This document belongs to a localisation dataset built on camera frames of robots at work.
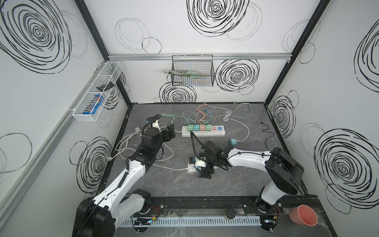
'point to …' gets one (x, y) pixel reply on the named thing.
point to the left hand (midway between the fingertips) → (168, 126)
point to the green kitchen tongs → (192, 74)
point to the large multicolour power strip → (216, 131)
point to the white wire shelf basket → (109, 73)
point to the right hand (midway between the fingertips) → (198, 165)
